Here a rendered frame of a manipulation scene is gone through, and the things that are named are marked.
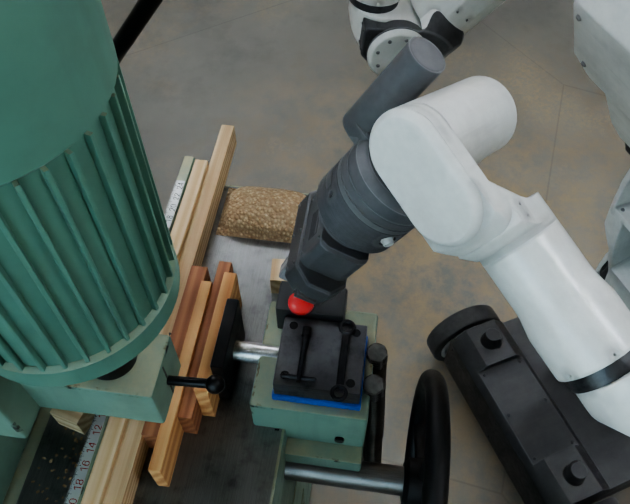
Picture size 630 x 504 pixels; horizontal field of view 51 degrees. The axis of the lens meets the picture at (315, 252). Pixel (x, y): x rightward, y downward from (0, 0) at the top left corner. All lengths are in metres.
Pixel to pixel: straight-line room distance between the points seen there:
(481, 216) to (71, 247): 0.27
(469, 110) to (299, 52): 2.23
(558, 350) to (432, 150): 0.17
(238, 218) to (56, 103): 0.62
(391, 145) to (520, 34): 2.46
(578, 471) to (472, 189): 1.17
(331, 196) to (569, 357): 0.23
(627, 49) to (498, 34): 2.19
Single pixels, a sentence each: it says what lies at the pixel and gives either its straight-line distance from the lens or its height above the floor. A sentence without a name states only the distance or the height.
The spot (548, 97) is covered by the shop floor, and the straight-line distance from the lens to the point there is 2.66.
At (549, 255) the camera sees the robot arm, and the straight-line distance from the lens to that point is 0.50.
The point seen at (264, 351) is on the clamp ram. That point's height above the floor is 0.96.
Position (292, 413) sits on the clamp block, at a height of 0.95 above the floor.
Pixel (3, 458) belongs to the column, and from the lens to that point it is 0.94.
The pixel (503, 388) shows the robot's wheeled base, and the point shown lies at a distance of 1.67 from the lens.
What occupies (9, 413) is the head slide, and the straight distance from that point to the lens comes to 0.72.
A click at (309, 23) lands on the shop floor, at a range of 2.87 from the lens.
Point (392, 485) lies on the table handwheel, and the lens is 0.88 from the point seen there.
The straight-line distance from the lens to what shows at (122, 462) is 0.79.
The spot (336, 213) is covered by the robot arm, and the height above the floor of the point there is 1.23.
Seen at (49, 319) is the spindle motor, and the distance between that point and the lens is 0.47.
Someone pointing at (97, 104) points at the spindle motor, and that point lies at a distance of 0.38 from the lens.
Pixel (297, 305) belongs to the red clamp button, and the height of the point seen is 1.02.
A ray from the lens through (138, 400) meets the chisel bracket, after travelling 0.68.
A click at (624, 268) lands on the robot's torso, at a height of 0.70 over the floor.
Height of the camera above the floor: 1.67
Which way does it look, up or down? 55 degrees down
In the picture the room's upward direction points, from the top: straight up
